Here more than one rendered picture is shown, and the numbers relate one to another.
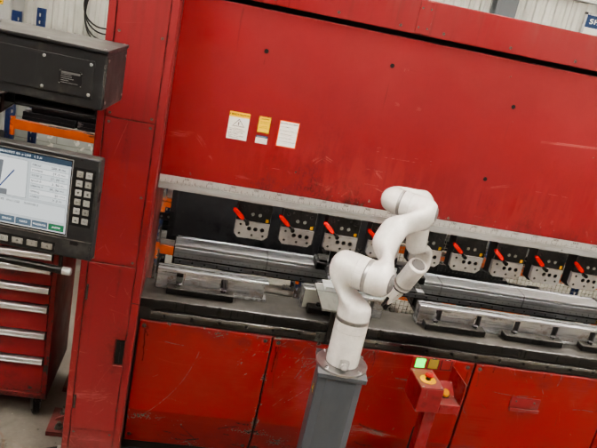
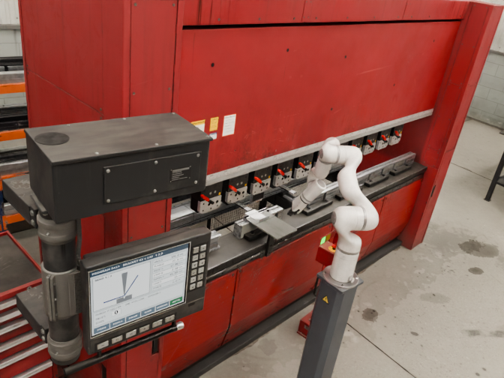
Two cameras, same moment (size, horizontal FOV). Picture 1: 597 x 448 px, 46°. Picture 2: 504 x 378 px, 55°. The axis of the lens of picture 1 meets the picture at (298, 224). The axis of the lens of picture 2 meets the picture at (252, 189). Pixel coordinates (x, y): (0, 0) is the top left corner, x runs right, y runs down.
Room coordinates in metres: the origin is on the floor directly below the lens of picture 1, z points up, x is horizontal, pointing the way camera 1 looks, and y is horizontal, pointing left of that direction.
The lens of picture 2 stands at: (0.99, 1.48, 2.52)
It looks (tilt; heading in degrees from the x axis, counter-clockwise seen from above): 27 degrees down; 321
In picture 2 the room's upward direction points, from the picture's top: 8 degrees clockwise
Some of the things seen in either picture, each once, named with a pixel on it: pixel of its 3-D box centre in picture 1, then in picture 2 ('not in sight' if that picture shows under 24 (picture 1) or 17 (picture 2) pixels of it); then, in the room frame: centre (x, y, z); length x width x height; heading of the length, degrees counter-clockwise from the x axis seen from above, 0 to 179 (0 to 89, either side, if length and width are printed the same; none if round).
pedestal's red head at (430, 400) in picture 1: (435, 385); (335, 249); (2.71, -0.73, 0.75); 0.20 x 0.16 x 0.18; 103
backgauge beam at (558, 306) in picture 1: (397, 282); (262, 187); (3.36, -0.56, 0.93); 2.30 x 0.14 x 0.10; 99
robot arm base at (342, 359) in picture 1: (346, 341); (344, 262); (2.27, -0.26, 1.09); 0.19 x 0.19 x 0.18
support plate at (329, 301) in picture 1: (338, 299); (271, 224); (2.85, -0.24, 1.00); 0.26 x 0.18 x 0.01; 9
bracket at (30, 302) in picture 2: not in sight; (79, 297); (2.51, 1.02, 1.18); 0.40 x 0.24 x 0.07; 99
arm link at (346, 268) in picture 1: (352, 285); (347, 228); (2.28, -0.23, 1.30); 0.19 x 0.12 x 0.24; 65
